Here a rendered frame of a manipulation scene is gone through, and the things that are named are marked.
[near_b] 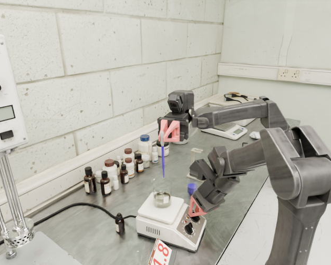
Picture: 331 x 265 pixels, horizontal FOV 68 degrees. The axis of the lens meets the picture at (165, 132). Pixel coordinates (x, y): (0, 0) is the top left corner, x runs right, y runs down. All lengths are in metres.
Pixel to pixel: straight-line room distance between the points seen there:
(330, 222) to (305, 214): 0.59
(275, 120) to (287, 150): 0.45
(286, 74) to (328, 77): 0.25
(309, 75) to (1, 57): 1.80
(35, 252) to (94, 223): 0.19
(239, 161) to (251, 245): 0.34
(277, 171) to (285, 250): 0.15
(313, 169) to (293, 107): 1.65
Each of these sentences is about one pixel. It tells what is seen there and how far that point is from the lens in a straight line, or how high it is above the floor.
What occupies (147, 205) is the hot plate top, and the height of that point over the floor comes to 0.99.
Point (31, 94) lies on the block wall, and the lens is 0.96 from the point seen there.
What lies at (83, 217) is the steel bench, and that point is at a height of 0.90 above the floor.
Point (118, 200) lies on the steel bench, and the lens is 1.00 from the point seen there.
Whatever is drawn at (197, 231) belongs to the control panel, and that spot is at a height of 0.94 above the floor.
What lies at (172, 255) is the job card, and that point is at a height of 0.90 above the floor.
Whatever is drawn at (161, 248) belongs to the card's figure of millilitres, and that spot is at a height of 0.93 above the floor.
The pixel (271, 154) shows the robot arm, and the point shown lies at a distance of 0.45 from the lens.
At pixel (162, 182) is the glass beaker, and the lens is 0.82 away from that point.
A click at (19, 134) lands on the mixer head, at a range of 0.54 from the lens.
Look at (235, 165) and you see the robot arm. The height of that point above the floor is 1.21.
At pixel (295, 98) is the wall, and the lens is 2.06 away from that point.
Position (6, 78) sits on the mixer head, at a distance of 0.51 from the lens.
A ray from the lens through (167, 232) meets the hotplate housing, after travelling 0.79.
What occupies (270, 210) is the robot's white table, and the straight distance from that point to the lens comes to 1.02.
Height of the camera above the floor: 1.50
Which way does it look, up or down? 22 degrees down
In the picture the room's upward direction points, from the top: straight up
